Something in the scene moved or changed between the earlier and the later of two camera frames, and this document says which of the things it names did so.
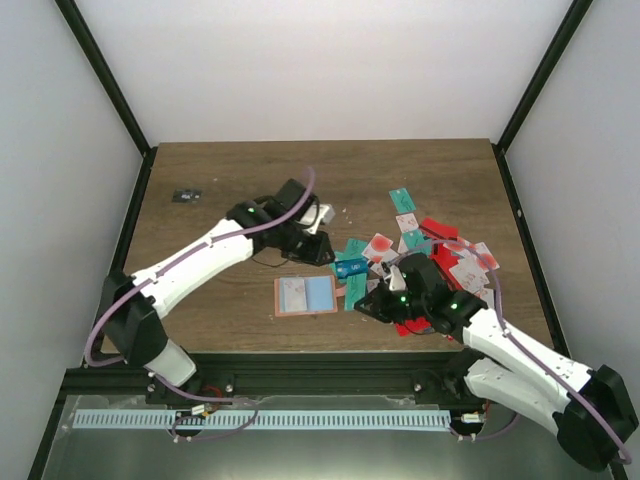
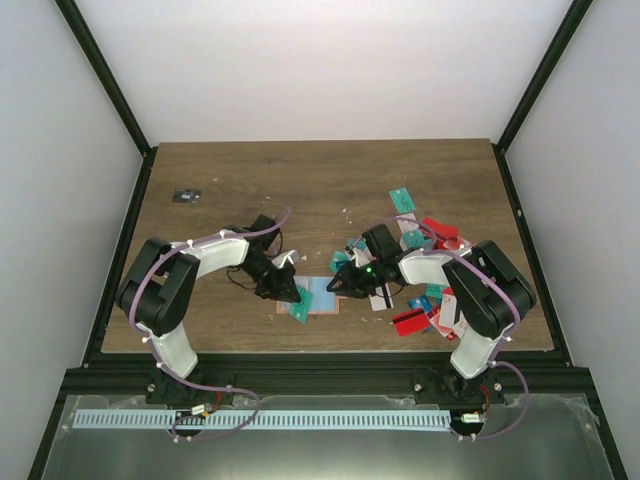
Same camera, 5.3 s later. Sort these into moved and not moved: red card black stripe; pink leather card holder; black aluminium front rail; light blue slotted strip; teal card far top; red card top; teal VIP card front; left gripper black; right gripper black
Moved: right gripper black; left gripper black; teal VIP card front
Not moved: teal card far top; black aluminium front rail; light blue slotted strip; red card top; pink leather card holder; red card black stripe
